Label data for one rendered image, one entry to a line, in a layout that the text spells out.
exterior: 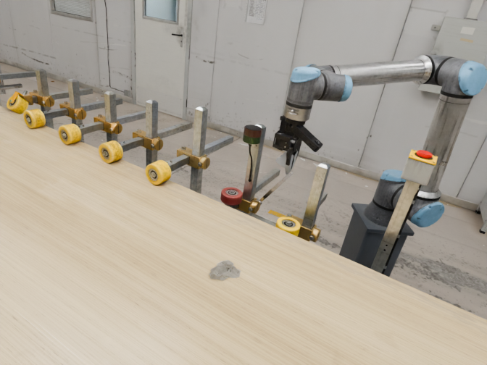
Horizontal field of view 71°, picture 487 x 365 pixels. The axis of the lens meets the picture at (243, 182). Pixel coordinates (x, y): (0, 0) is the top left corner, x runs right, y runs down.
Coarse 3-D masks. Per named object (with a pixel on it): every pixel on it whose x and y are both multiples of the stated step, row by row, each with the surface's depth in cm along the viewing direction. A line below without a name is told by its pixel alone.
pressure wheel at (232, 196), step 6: (222, 192) 124; (228, 192) 126; (234, 192) 126; (240, 192) 126; (222, 198) 124; (228, 198) 122; (234, 198) 122; (240, 198) 124; (228, 204) 123; (234, 204) 123
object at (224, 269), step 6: (222, 264) 90; (228, 264) 90; (216, 270) 87; (222, 270) 88; (228, 270) 88; (234, 270) 88; (240, 270) 90; (210, 276) 86; (216, 276) 86; (222, 276) 86; (228, 276) 87; (234, 276) 88
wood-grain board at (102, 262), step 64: (0, 128) 149; (0, 192) 107; (64, 192) 112; (128, 192) 117; (192, 192) 123; (0, 256) 83; (64, 256) 86; (128, 256) 89; (192, 256) 92; (256, 256) 96; (320, 256) 100; (0, 320) 68; (64, 320) 70; (128, 320) 72; (192, 320) 74; (256, 320) 77; (320, 320) 79; (384, 320) 82; (448, 320) 84
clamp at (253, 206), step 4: (244, 200) 129; (252, 200) 129; (256, 200) 131; (240, 204) 130; (244, 204) 129; (248, 204) 128; (252, 204) 128; (256, 204) 128; (240, 208) 131; (244, 208) 130; (248, 208) 129; (252, 208) 128; (256, 208) 129; (248, 212) 130; (252, 212) 129; (256, 212) 130
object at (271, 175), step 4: (276, 168) 160; (268, 172) 155; (272, 172) 156; (276, 172) 156; (264, 176) 151; (268, 176) 152; (272, 176) 154; (276, 176) 158; (260, 180) 147; (264, 180) 147; (268, 180) 151; (260, 184) 144; (264, 184) 148; (256, 188) 141; (260, 188) 145; (256, 192) 142; (236, 208) 130
